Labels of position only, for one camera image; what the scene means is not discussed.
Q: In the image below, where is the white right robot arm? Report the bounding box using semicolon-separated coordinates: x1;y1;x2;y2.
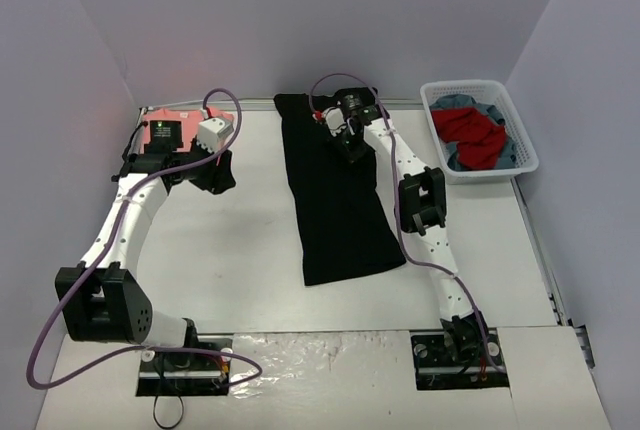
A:
322;92;487;363

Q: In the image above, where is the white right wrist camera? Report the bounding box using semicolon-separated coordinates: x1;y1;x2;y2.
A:
312;106;347;137

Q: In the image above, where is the thin black loop cable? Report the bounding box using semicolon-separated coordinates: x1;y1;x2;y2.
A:
151;392;184;429

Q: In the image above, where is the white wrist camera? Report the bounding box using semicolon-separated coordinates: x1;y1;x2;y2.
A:
312;106;347;137
194;117;234;154

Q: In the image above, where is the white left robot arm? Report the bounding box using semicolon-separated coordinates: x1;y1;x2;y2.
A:
55;116;236;368

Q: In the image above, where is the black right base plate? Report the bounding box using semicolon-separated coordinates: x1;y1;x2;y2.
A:
410;330;510;391

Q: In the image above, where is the folded pink t-shirt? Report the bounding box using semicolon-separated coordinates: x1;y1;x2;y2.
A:
137;107;235;153

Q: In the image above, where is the red t-shirt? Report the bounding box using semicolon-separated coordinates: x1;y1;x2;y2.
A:
431;107;507;171

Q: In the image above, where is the white plastic laundry basket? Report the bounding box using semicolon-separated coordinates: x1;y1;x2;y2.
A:
420;79;539;185

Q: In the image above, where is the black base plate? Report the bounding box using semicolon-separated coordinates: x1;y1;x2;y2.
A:
410;330;510;391
135;350;231;398

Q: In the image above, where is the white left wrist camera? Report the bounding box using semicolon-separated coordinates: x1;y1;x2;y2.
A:
194;117;234;154

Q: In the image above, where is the grey-blue t-shirt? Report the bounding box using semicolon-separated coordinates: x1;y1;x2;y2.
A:
431;94;515;170

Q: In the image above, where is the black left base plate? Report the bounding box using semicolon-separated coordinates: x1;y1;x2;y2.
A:
135;350;231;398

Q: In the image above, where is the black t-shirt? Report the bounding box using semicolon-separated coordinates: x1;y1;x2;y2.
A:
274;91;406;287

